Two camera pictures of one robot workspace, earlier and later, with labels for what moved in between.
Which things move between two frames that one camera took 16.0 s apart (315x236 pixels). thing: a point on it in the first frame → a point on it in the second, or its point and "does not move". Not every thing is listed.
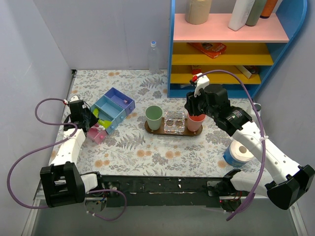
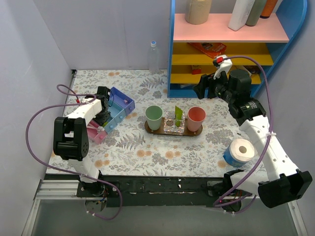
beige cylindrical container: [197, 12] does not move
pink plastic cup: [194, 122] does not move
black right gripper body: [192, 104] → [211, 86]
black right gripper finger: [193, 103] → [200, 87]
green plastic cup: [153, 114] does not move
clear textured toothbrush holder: [174, 122] does not move
